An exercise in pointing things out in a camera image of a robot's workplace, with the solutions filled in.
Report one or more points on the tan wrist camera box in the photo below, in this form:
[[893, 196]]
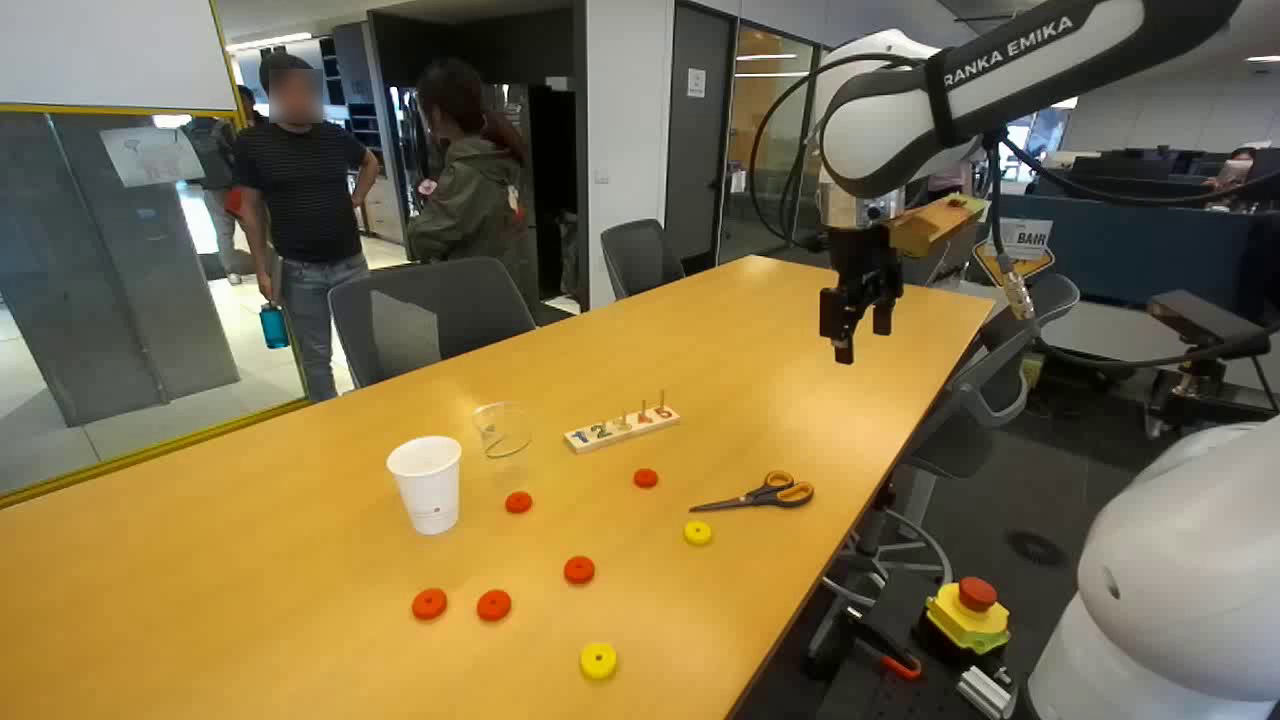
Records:
[[934, 223]]

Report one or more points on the orange round block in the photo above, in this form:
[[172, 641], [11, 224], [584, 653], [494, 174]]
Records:
[[494, 604], [518, 503], [578, 571], [431, 604], [644, 478]]

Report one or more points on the blue water bottle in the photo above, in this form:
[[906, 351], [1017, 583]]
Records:
[[275, 325]]

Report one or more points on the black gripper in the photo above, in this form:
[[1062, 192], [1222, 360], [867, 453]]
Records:
[[863, 263]]

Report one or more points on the black padded bench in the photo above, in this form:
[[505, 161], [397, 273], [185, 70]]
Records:
[[1204, 325]]

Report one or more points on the white wooden peg board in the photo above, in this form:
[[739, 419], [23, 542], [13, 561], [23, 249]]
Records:
[[622, 430]]

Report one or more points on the white paper cup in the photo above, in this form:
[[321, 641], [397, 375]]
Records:
[[427, 484]]

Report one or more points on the person in black t-shirt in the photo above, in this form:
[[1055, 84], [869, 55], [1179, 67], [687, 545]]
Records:
[[306, 186]]

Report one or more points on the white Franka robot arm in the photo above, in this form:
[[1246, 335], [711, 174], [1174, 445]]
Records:
[[906, 121]]

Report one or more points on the person in green jacket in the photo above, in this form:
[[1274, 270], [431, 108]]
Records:
[[467, 202]]

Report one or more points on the grey office chair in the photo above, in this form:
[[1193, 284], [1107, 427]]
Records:
[[640, 257], [995, 375], [427, 314]]

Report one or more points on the yellow round block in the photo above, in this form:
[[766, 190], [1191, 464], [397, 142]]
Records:
[[699, 533], [598, 661]]

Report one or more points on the round grey side table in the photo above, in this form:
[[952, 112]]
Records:
[[1107, 335]]

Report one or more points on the yellow emergency stop button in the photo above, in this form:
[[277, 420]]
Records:
[[970, 616]]

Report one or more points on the clear plastic cup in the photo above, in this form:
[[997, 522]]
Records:
[[501, 432]]

